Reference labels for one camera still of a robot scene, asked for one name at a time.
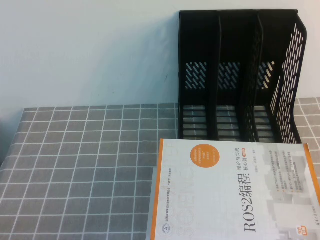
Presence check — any white orange ROS2 book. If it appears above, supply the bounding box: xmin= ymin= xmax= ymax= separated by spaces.
xmin=149 ymin=138 xmax=320 ymax=240

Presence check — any white grey book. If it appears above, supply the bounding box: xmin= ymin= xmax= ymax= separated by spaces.
xmin=146 ymin=166 xmax=160 ymax=240

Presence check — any black plastic book stand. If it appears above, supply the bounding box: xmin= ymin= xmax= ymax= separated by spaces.
xmin=178 ymin=9 xmax=308 ymax=146

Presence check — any grey checked tablecloth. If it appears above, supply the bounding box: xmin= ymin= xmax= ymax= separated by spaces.
xmin=0 ymin=97 xmax=320 ymax=240

